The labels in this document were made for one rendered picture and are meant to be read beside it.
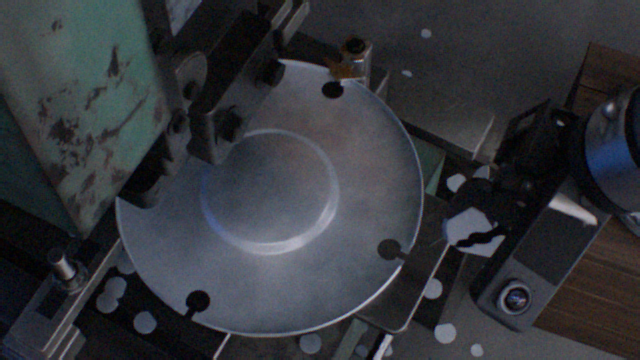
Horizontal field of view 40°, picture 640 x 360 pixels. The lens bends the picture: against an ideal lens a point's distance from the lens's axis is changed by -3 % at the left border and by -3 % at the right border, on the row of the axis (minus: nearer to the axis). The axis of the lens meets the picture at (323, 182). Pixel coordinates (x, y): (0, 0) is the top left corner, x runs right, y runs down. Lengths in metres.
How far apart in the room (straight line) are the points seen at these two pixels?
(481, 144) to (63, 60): 0.71
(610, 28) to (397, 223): 1.26
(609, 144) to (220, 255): 0.41
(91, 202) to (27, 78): 0.13
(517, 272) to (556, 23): 1.43
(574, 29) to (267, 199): 1.27
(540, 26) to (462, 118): 0.94
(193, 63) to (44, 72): 0.24
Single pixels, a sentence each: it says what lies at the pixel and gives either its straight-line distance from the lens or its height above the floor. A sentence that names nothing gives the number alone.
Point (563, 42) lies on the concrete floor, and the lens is 1.98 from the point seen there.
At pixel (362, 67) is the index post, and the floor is 0.78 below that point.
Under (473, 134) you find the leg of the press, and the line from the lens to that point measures 1.05.
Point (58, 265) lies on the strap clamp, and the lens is 0.83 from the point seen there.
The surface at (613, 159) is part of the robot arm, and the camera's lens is 0.55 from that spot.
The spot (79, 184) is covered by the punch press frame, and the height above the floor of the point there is 1.11.
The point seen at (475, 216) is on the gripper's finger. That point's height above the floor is 0.94.
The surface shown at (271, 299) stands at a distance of 0.81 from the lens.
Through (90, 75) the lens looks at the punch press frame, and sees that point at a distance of 0.46.
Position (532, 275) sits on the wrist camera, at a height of 0.99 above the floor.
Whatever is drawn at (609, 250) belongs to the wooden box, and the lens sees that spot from 1.36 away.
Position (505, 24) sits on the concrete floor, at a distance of 1.97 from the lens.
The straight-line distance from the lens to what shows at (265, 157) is 0.86.
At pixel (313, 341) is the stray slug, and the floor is 0.65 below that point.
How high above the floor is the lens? 1.54
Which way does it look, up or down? 63 degrees down
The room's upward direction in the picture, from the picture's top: 1 degrees clockwise
